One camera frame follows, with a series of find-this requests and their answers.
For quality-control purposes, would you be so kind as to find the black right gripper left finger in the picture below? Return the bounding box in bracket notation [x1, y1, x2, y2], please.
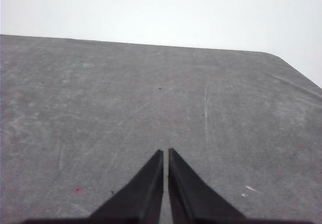
[87, 148, 165, 224]

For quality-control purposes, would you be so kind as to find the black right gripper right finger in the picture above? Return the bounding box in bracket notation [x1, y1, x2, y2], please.
[168, 147, 248, 224]

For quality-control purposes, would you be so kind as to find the grey table cloth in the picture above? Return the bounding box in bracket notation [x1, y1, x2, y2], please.
[0, 34, 322, 224]

